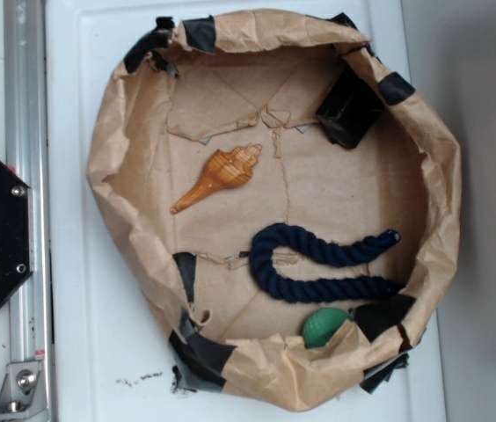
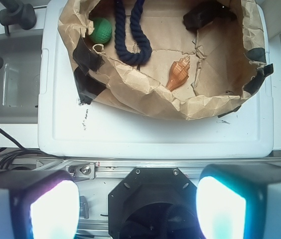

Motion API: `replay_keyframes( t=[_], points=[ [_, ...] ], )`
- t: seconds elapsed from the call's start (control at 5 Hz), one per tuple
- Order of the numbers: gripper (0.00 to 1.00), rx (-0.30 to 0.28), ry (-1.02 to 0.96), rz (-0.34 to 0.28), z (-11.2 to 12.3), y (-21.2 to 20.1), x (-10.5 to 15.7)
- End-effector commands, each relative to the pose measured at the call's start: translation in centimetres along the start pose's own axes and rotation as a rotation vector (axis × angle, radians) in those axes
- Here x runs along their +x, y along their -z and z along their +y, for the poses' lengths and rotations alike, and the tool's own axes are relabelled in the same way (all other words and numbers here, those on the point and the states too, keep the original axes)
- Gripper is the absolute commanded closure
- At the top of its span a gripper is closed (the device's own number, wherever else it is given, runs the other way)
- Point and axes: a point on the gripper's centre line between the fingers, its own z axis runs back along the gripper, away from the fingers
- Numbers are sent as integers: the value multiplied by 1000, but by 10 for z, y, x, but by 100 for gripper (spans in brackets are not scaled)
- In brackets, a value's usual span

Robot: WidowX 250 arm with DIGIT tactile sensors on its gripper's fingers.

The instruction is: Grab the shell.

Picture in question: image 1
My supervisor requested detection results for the orange conch shell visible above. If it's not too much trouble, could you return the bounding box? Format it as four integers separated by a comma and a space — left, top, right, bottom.
170, 144, 263, 215

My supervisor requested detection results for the brown paper-lined bin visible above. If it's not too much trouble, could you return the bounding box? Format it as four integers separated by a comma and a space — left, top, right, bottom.
87, 9, 461, 411

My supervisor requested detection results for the green rubber ball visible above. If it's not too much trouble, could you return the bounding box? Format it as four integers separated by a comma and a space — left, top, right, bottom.
302, 308, 351, 349

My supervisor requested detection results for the black tape-wrapped block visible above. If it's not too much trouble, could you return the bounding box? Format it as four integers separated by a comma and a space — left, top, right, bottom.
316, 67, 384, 149

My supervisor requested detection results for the dark blue twisted rope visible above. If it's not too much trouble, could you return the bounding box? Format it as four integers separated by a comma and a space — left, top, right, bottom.
247, 222, 407, 305

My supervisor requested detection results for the metal corner bracket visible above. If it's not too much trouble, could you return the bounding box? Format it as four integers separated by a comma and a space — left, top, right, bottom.
0, 360, 48, 421

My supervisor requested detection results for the aluminium extrusion rail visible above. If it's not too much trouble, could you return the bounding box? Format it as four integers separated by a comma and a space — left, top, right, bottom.
4, 1, 57, 421

